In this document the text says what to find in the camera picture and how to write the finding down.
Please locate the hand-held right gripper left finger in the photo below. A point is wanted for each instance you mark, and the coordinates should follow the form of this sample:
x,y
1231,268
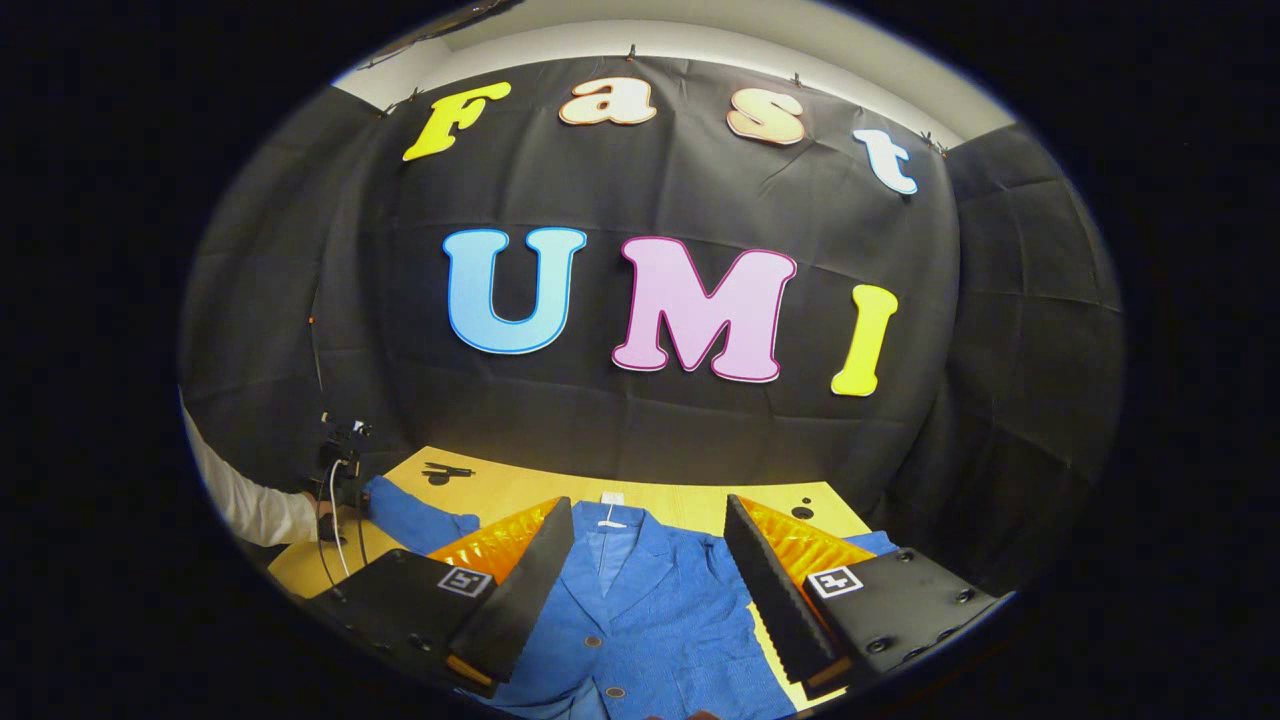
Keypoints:
x,y
525,600

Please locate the blue jacket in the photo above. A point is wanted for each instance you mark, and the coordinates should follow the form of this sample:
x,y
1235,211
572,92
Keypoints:
x,y
650,620

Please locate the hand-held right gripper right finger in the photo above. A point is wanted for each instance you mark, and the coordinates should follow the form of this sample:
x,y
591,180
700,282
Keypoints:
x,y
770,600

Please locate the black clip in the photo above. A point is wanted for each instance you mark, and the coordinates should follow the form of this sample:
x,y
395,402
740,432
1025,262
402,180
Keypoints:
x,y
445,470

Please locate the black backdrop cloth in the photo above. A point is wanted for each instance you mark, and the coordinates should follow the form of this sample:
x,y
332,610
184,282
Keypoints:
x,y
650,420

